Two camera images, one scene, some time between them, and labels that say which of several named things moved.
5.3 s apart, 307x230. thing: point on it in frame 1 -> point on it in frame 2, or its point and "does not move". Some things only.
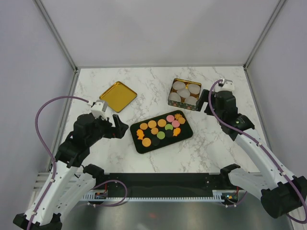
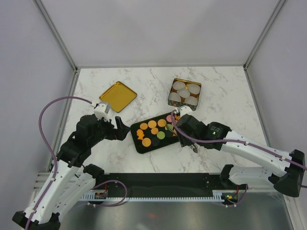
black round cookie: (169, 133) does not move
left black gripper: (112, 130) does not move
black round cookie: (155, 141) does not move
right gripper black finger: (204, 97) -> (173, 131)
